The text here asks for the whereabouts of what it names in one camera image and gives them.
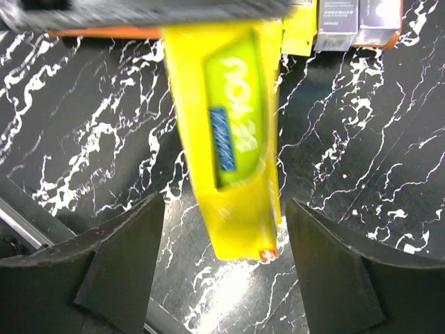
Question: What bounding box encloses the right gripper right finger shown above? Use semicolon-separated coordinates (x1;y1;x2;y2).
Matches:
286;200;444;333

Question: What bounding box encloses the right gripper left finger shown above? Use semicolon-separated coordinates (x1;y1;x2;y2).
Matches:
1;194;164;333

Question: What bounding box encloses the yellow toothpaste box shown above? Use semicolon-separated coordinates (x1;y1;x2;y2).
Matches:
282;0;317;57
162;20;282;261

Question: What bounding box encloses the silver toothpaste box angled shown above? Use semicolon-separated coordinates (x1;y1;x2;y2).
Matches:
314;0;359;52

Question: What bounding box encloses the silver toothpaste box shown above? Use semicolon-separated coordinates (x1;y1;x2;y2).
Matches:
353;0;403;47

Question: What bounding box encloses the black toothpaste box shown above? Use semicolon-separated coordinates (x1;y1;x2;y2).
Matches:
1;0;291;31

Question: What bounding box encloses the orange wooden shelf rack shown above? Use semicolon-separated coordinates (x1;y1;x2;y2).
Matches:
47;0;406;51

